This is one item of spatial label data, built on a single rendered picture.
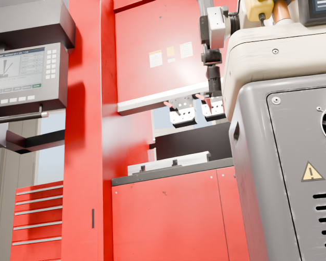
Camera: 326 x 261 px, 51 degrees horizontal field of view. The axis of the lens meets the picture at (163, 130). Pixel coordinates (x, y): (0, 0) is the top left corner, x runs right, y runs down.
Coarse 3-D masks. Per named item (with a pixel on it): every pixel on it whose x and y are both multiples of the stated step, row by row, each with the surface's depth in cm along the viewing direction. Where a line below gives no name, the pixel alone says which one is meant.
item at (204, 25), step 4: (204, 16) 124; (200, 20) 124; (204, 20) 124; (200, 24) 125; (204, 24) 125; (208, 24) 125; (200, 28) 125; (204, 28) 125; (208, 28) 125; (200, 32) 125; (204, 32) 125; (208, 32) 125; (200, 36) 127; (204, 36) 126; (208, 36) 126
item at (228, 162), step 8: (216, 160) 177; (224, 160) 175; (232, 160) 174; (176, 168) 183; (184, 168) 181; (192, 168) 180; (200, 168) 178; (208, 168) 177; (216, 168) 175; (128, 176) 191; (136, 176) 189; (144, 176) 188; (152, 176) 186; (160, 176) 184; (168, 176) 183; (112, 184) 193; (120, 184) 191
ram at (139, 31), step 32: (160, 0) 241; (192, 0) 231; (224, 0) 222; (128, 32) 241; (160, 32) 231; (192, 32) 222; (128, 64) 231; (192, 64) 214; (224, 64) 206; (128, 96) 223
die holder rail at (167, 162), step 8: (208, 152) 192; (160, 160) 201; (168, 160) 199; (176, 160) 199; (184, 160) 196; (192, 160) 194; (200, 160) 192; (208, 160) 195; (128, 168) 206; (136, 168) 204; (152, 168) 201
